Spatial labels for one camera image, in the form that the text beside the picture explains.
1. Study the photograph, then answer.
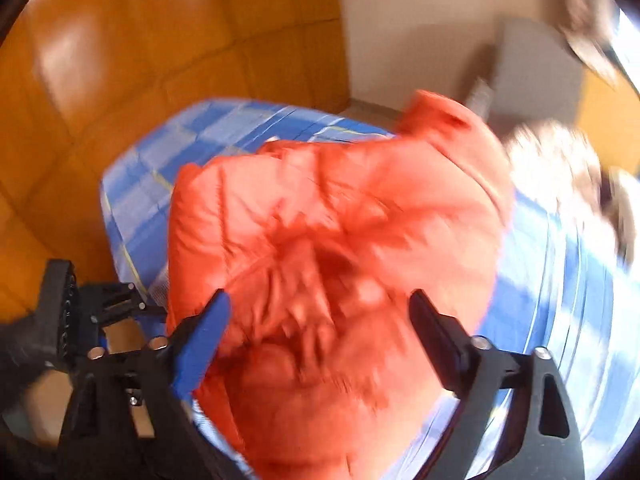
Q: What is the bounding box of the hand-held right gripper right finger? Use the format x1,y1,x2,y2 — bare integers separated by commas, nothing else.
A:
409,289,586,480

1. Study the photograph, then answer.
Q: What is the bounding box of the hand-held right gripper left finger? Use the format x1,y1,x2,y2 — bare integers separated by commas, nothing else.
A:
57,289,251,480

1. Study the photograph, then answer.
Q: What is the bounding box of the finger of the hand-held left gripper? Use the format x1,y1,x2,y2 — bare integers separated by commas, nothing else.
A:
77,282,167,332

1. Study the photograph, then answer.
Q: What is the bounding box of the orange down jacket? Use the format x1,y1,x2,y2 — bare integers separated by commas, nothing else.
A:
165,89,517,480

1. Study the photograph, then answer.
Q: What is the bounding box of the blue plaid bed sheet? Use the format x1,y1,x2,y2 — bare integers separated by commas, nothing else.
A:
99,100,640,480

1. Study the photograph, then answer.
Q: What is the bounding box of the beige quilted cloth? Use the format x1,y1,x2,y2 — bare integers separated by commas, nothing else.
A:
504,122,607,222

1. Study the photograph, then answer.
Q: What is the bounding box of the orange wooden wardrobe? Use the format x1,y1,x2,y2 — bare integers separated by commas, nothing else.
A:
0,0,352,322

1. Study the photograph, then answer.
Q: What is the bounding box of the grey yellow blue headboard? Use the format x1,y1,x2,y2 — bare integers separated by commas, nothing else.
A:
492,17,640,147

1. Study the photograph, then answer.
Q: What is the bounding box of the bright window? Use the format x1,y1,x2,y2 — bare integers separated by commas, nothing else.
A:
612,9,640,97

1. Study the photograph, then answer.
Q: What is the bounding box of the short beige curtain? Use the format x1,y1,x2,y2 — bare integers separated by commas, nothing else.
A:
554,0,622,87

